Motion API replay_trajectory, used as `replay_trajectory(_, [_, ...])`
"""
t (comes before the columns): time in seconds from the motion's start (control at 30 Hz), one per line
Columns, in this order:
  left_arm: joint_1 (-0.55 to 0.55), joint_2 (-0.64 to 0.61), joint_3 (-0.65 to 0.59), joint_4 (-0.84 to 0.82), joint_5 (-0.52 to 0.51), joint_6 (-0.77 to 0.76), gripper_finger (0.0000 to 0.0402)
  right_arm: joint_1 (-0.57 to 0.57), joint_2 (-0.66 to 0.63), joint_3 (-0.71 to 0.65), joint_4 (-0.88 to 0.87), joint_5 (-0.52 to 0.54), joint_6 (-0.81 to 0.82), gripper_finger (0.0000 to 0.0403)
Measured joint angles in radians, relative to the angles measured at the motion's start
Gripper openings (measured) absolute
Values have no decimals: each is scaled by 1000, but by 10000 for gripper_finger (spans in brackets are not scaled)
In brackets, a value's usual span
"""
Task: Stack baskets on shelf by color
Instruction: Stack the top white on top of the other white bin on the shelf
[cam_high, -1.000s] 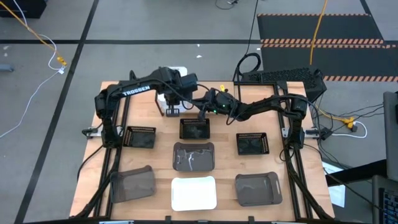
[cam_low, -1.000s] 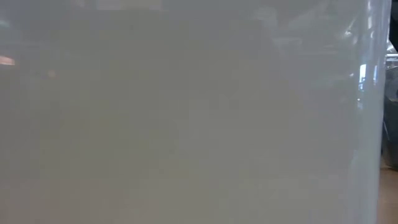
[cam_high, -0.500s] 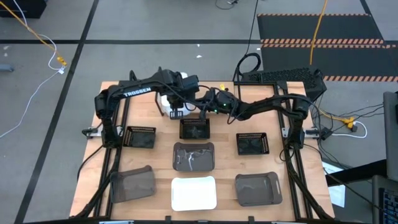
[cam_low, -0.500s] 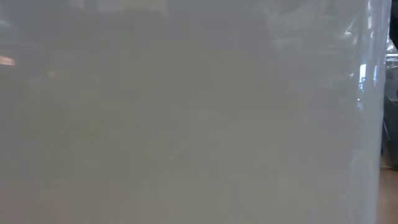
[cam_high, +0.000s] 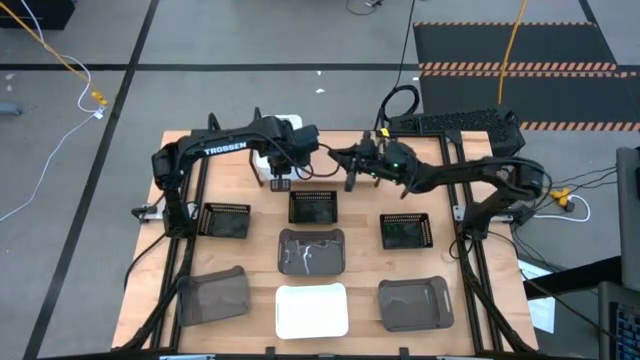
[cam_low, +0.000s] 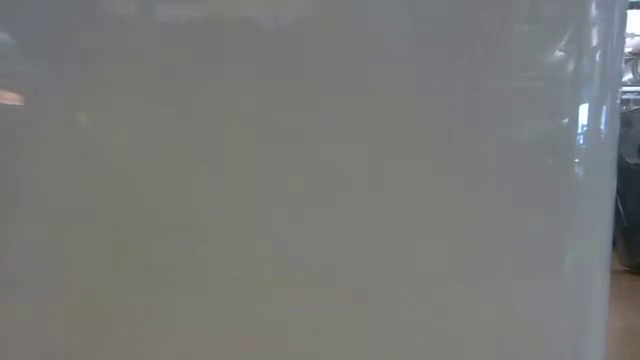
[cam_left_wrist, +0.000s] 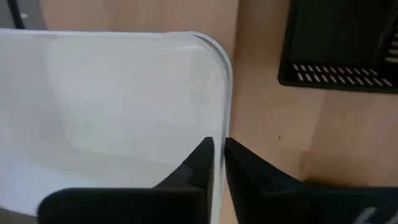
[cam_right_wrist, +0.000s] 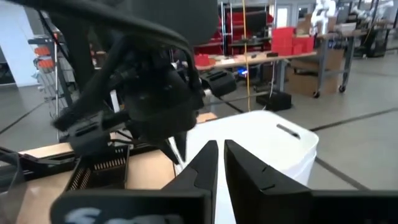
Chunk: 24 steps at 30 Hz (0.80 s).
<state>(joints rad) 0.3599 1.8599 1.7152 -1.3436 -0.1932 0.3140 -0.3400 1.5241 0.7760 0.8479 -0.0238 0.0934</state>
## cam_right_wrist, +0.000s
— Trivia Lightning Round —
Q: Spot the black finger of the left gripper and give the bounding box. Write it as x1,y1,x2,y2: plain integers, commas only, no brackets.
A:
174,130,189,163
155,136,180,166

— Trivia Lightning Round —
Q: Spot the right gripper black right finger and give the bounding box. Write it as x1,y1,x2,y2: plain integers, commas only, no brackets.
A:
224,139,398,224

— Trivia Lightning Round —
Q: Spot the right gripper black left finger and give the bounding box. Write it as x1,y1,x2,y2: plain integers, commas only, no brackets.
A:
51,140,219,224

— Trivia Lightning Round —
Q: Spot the white plastic basket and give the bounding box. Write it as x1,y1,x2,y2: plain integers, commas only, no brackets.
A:
169,110,320,224

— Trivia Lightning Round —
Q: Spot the black slotted plastic basket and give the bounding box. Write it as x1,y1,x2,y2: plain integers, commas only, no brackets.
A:
63,145,131,192

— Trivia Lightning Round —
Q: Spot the stack of red bins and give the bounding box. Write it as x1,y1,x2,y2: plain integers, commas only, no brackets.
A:
271,27,315,57

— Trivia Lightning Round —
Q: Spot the red storage bin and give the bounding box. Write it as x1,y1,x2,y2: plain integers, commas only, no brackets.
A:
194,54,216,67

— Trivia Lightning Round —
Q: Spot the black box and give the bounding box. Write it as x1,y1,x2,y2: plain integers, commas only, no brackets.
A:
256,90,293,112

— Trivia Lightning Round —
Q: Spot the wooden workbench with metal legs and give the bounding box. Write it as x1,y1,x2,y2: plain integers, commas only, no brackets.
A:
194,49,356,98

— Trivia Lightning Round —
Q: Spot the rack with small parts bins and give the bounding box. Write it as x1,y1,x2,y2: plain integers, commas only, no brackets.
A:
27,33,79,126

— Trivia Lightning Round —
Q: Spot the metal rack with red bins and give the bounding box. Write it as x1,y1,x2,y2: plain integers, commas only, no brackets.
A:
217,0,278,56

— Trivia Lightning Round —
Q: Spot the brown cardboard box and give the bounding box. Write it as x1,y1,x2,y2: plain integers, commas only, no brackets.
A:
285,48,345,98

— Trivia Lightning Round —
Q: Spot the white robot figure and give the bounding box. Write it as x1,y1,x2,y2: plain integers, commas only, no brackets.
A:
310,0,339,35

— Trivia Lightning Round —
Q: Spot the yellow cable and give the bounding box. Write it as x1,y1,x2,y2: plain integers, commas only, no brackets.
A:
241,0,252,112

